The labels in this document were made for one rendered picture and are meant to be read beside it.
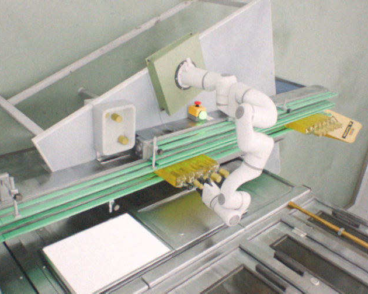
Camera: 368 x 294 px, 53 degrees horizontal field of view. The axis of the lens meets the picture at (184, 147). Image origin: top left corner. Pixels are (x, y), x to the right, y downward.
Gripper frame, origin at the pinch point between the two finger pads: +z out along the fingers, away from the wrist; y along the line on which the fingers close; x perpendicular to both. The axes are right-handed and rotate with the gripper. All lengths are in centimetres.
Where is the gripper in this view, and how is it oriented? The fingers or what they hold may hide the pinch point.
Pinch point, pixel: (200, 185)
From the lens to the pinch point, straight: 176.2
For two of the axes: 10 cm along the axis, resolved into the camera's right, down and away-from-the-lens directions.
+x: -8.9, 1.4, -4.4
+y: 0.8, -8.9, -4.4
